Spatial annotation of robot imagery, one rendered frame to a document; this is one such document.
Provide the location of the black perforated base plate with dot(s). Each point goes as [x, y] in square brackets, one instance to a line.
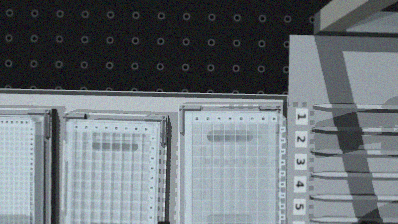
[189, 46]

